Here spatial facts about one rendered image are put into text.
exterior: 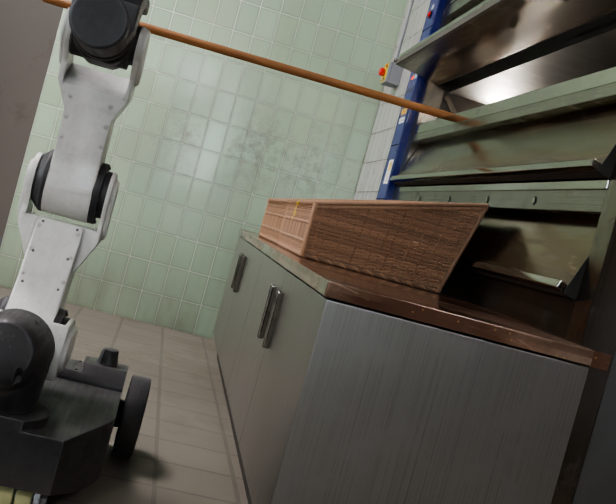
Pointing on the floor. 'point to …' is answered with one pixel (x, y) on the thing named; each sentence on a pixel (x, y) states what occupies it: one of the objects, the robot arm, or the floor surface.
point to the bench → (387, 389)
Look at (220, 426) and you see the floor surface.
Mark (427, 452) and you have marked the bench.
